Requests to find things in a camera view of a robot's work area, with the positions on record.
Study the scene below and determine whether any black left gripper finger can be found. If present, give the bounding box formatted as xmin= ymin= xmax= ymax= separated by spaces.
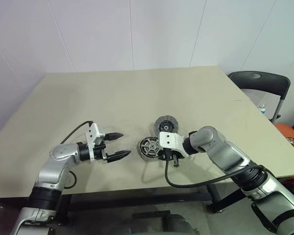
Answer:
xmin=105 ymin=132 xmax=124 ymax=141
xmin=106 ymin=150 xmax=133 ymax=164

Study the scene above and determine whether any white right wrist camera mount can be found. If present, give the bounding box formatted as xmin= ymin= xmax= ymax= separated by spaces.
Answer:
xmin=159 ymin=131 xmax=194 ymax=157

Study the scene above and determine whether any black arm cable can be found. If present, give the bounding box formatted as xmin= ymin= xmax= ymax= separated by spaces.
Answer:
xmin=60 ymin=120 xmax=94 ymax=189
xmin=164 ymin=151 xmax=272 ymax=188

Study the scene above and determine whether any black folding chair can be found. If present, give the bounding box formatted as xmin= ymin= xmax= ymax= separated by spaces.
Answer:
xmin=228 ymin=70 xmax=291 ymax=124

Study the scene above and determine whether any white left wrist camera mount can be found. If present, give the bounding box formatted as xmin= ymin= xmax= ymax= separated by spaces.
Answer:
xmin=85 ymin=123 xmax=106 ymax=162

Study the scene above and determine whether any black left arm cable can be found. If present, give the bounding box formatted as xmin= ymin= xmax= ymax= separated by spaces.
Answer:
xmin=60 ymin=120 xmax=94 ymax=189

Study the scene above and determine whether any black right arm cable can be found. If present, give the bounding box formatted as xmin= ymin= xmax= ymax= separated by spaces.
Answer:
xmin=164 ymin=151 xmax=272 ymax=188

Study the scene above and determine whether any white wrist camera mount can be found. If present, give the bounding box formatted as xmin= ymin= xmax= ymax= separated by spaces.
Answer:
xmin=159 ymin=131 xmax=194 ymax=157
xmin=85 ymin=123 xmax=106 ymax=162

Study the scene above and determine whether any dark grey rounded housing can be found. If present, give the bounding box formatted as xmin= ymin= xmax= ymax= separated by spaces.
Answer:
xmin=161 ymin=214 xmax=199 ymax=235

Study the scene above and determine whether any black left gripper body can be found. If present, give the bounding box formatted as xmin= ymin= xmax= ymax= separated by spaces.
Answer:
xmin=94 ymin=135 xmax=110 ymax=162

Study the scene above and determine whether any black table frame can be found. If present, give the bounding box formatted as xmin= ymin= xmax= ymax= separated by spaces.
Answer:
xmin=0 ymin=176 xmax=285 ymax=213

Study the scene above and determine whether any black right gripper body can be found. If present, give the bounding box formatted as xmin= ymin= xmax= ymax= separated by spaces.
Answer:
xmin=159 ymin=148 xmax=186 ymax=162

